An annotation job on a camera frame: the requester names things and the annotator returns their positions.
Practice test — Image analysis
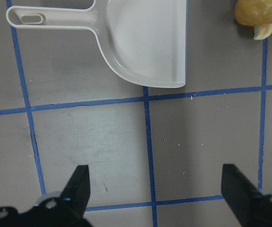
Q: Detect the yellow potato with peel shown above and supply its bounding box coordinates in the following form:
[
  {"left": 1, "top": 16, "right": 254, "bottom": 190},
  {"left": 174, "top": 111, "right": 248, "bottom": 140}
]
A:
[{"left": 234, "top": 0, "right": 272, "bottom": 40}]

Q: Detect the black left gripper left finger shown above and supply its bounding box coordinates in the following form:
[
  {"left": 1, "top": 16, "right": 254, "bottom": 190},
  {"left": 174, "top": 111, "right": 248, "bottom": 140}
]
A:
[{"left": 0, "top": 165, "right": 90, "bottom": 227}]

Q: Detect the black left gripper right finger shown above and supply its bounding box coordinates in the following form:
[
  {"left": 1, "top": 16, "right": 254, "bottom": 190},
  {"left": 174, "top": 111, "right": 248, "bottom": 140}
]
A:
[{"left": 221, "top": 164, "right": 272, "bottom": 227}]

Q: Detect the white plastic dustpan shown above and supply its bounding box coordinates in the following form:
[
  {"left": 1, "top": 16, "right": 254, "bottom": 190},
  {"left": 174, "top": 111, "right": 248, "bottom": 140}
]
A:
[{"left": 6, "top": 0, "right": 188, "bottom": 88}]

